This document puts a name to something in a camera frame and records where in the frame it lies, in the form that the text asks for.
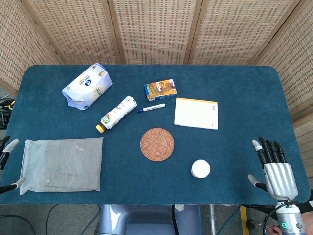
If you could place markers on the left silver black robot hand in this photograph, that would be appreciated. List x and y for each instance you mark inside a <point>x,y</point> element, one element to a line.
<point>6,156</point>

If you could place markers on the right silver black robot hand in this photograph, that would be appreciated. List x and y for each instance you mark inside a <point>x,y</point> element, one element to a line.
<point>278,172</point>

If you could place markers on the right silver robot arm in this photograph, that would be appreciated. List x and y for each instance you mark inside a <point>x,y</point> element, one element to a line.
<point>289,216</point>

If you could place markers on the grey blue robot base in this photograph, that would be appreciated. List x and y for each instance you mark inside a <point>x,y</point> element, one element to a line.
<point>146,220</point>

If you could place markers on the round woven rattan coaster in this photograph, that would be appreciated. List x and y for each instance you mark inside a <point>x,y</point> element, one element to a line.
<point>157,144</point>

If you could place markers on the black yellow equipment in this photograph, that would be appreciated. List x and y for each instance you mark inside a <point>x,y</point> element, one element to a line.
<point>6,111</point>

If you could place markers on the grey zip pouch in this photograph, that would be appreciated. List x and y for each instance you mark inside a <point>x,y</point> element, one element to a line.
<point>62,165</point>

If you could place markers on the metal table leg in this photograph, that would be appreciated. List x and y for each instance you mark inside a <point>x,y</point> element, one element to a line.
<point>212,219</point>

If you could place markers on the white notepad with yellow edge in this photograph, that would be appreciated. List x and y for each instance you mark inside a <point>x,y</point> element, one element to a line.
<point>196,113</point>

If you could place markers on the white blue snack bag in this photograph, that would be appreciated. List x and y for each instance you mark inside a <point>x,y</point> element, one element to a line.
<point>86,86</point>

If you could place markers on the white bottle with yellow cap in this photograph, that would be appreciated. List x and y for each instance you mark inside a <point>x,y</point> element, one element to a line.
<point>117,113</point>

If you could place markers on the blue table cloth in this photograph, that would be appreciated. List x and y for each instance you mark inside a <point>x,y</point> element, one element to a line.
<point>151,147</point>

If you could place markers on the white marker with blue cap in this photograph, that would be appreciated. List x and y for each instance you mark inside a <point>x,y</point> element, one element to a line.
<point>151,108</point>

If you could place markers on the colourful printed small box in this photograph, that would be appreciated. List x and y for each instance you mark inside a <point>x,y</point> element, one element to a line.
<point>160,90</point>

